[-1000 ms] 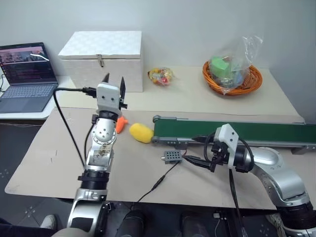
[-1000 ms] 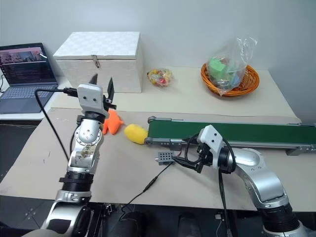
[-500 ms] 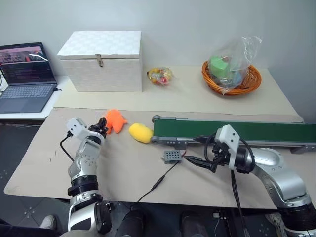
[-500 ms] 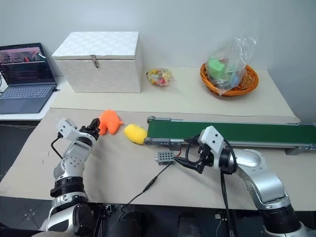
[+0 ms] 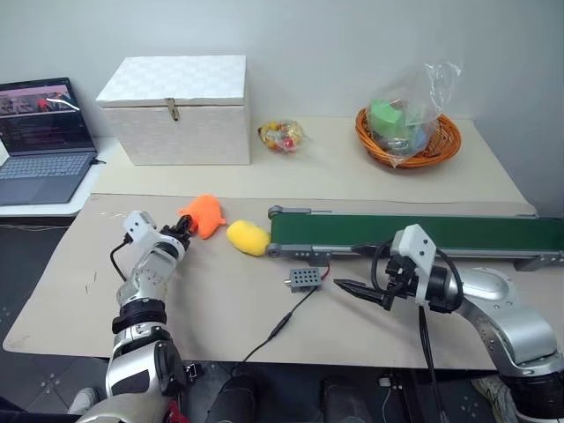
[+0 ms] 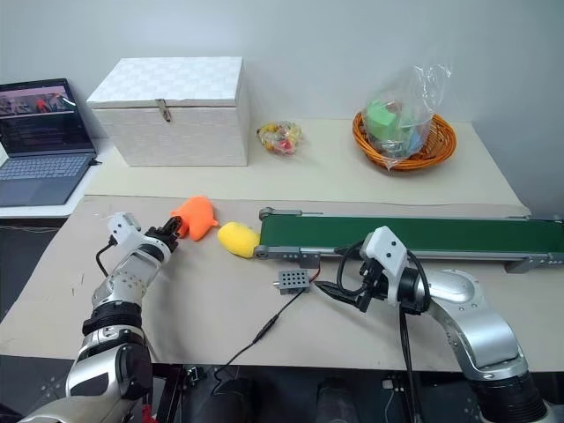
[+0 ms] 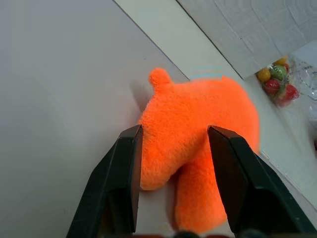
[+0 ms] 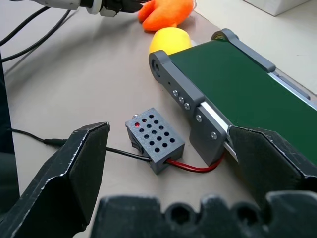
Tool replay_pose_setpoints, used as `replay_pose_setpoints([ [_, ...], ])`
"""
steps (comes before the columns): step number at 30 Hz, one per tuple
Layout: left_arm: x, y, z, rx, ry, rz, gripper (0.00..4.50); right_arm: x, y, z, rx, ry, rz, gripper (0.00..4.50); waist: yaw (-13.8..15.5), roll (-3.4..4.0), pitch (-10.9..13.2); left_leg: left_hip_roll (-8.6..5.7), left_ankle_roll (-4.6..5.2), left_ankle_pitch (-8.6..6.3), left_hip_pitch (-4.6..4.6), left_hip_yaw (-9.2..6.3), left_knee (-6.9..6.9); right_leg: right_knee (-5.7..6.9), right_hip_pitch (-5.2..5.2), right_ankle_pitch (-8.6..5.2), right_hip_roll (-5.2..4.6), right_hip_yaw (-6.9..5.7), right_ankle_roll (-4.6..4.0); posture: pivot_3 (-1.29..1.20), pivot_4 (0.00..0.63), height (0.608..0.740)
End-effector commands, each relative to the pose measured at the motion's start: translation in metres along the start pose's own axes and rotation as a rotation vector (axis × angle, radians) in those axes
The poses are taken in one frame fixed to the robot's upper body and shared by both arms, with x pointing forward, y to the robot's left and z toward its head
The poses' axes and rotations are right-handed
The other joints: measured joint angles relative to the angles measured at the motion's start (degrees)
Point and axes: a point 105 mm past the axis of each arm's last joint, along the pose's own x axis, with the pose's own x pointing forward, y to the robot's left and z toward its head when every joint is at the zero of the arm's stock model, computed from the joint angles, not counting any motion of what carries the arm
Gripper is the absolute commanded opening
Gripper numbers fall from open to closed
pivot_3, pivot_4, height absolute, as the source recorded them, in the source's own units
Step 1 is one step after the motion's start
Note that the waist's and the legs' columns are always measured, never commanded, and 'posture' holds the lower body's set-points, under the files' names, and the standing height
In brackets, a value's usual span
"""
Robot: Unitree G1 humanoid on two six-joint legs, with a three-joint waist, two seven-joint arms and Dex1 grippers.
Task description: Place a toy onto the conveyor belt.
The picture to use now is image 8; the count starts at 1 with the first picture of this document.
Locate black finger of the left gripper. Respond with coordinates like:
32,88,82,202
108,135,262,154
123,0,145,14

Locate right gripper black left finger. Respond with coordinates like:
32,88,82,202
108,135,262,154
0,121,110,238

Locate grey perforated control box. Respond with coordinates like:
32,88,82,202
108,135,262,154
124,107,186,176

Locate orange plush toy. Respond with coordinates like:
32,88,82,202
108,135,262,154
137,0,197,32

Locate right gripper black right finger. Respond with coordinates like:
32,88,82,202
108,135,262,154
226,124,317,207

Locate dark upright panel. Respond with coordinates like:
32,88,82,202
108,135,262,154
0,48,20,217

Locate green belt grey conveyor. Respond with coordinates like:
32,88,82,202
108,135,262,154
148,28,317,179

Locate thin black power cable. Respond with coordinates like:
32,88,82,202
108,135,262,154
9,127,152,162

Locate white box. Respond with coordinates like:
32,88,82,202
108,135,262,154
243,0,311,17

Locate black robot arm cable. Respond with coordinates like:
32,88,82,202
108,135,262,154
0,6,51,47
0,9,73,62

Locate red wire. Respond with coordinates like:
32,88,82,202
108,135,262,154
166,151,225,175

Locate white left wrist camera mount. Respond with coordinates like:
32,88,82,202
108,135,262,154
86,0,117,18

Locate yellow round toy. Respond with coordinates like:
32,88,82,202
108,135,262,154
149,27,193,56

